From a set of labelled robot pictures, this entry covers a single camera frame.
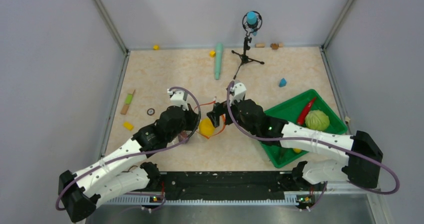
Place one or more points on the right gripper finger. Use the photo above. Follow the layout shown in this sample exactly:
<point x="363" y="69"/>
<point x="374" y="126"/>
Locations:
<point x="220" y="109"/>
<point x="214" y="117"/>

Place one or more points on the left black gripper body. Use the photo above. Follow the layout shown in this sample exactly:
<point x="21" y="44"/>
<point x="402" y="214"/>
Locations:
<point x="188" y="124"/>

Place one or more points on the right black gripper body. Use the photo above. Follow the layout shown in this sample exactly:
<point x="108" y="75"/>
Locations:
<point x="237" y="118"/>

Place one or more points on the clear zip bag orange zipper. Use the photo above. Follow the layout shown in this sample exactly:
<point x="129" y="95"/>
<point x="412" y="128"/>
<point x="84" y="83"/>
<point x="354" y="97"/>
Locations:
<point x="207" y="105"/>

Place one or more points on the dark brown round food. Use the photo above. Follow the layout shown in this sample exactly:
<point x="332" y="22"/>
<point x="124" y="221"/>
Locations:
<point x="182" y="137"/>

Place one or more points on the red chili pepper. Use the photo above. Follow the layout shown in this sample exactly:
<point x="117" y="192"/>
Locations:
<point x="301" y="118"/>

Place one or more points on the green cabbage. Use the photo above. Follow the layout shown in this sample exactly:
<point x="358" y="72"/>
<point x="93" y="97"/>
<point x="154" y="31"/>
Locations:
<point x="317" y="120"/>

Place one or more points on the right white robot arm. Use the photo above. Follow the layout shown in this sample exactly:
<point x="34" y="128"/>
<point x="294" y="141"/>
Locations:
<point x="353" y="158"/>

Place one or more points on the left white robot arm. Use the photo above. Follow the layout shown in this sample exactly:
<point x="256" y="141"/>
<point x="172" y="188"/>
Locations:
<point x="126" y="169"/>

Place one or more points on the green plastic tray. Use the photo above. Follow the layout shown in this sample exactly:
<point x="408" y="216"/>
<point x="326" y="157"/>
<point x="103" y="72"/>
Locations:
<point x="290" y="110"/>

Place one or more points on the blue toy block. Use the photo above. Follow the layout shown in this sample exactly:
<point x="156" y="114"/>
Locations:
<point x="282" y="83"/>

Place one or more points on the wooden stick green block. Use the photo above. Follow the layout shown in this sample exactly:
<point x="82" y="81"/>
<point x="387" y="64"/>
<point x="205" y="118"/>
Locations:
<point x="127" y="101"/>

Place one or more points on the small yellow block centre back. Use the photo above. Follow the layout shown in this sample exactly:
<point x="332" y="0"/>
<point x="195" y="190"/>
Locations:
<point x="212" y="54"/>

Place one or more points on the teal plastic tube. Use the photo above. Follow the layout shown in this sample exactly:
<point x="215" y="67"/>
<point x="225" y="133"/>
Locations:
<point x="218" y="60"/>

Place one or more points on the brown wooden pieces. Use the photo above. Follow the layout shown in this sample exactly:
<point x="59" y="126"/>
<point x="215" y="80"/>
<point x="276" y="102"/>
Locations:
<point x="276" y="46"/>

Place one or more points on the blue microphone on tripod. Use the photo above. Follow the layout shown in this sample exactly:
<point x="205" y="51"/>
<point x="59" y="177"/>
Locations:
<point x="252" y="22"/>

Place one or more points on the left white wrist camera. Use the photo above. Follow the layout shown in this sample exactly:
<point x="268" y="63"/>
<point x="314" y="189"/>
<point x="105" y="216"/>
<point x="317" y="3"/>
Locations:
<point x="178" y="97"/>

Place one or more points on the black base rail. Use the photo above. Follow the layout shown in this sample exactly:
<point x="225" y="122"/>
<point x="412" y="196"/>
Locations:
<point x="229" y="186"/>

